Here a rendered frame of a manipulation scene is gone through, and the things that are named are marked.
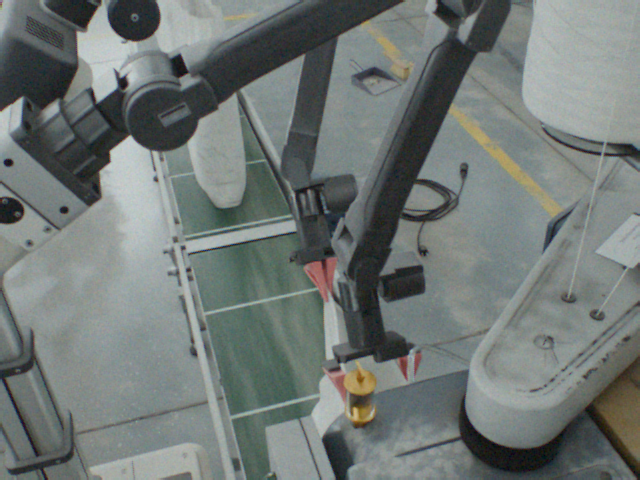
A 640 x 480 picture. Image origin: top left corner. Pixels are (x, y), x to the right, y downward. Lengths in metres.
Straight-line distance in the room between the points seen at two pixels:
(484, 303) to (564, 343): 2.18
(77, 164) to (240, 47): 0.21
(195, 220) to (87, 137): 1.84
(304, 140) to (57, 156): 0.57
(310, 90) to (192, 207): 1.49
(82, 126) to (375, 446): 0.44
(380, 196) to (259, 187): 1.84
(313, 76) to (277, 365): 1.00
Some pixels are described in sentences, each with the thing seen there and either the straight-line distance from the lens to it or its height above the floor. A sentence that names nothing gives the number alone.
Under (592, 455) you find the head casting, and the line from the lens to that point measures 0.68.
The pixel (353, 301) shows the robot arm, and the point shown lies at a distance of 1.04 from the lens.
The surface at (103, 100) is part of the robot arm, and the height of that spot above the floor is 1.53.
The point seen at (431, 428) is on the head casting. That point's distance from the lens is 0.66.
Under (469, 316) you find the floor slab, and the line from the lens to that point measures 2.75.
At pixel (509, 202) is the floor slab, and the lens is 3.40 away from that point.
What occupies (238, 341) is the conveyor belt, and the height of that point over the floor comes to 0.38.
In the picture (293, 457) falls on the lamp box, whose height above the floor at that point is 1.33.
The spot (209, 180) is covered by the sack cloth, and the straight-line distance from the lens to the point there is 2.63.
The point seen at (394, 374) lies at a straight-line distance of 1.16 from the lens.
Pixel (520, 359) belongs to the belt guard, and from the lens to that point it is 0.62.
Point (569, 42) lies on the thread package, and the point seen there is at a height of 1.62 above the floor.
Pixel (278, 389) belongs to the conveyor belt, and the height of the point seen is 0.38.
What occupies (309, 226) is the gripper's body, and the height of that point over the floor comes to 1.12.
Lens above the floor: 1.86
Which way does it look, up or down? 37 degrees down
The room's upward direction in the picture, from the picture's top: 2 degrees counter-clockwise
